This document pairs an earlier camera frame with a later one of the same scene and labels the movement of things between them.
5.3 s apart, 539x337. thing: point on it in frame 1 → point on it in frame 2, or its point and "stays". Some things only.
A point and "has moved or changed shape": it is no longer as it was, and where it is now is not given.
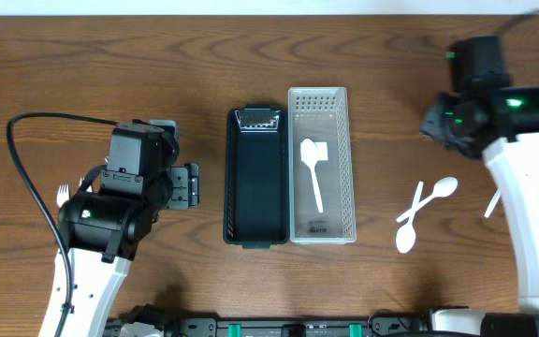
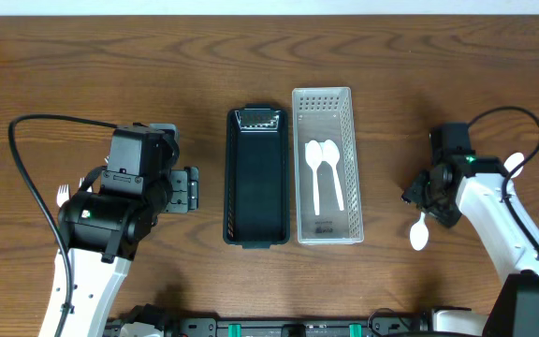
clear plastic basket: [321, 114] stays
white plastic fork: [89, 189] stays
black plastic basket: [256, 175] stays
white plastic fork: [63, 195] stays
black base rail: [387, 323] stays
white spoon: [406, 236] → [419, 233]
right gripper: [438, 125] → [417, 192]
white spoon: [443, 187] has moved or changed shape
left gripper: [183, 185] stays
